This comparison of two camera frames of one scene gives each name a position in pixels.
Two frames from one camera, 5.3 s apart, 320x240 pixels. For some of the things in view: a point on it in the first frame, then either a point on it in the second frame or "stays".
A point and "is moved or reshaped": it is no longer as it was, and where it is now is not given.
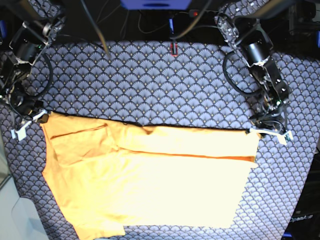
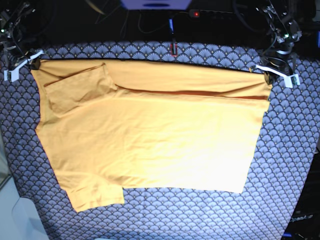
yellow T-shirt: [109, 174] is moved or reshaped
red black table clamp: [176, 54] stays
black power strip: [193, 13] stays
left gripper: [25, 106] to [16, 54]
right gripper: [274, 119] to [280, 56]
